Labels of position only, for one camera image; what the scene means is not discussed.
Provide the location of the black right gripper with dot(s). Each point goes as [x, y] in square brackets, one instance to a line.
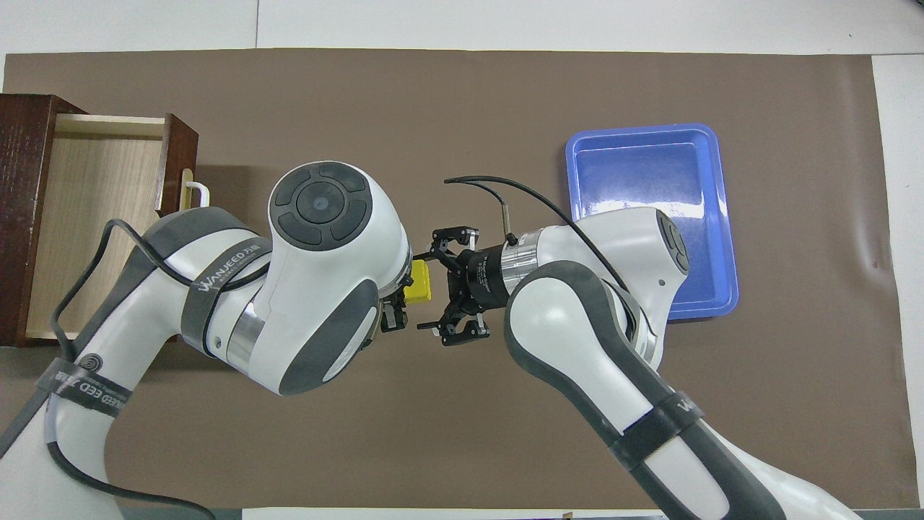
[485, 280]

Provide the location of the blue plastic tray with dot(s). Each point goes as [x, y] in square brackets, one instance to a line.
[635, 166]

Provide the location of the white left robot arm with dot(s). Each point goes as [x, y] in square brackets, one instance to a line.
[289, 310]

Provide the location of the yellow cube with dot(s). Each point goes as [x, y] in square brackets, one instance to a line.
[419, 283]

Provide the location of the brown table mat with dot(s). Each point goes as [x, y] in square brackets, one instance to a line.
[433, 108]

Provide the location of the wooden drawer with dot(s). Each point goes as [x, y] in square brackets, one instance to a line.
[94, 188]

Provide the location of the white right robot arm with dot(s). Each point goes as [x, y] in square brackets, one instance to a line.
[592, 318]

